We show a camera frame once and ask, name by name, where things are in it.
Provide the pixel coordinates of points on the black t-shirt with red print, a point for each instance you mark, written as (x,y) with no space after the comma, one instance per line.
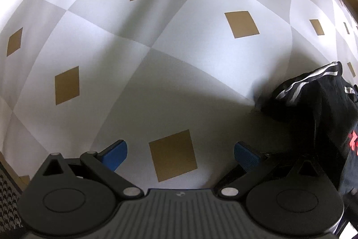
(316,110)

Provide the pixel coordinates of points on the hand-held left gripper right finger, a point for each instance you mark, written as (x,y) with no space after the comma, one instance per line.
(246,155)

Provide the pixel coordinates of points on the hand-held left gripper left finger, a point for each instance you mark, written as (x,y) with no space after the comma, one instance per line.
(116,153)

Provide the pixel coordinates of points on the houndstooth patterned cloth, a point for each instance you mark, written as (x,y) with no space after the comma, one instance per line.
(9,208)

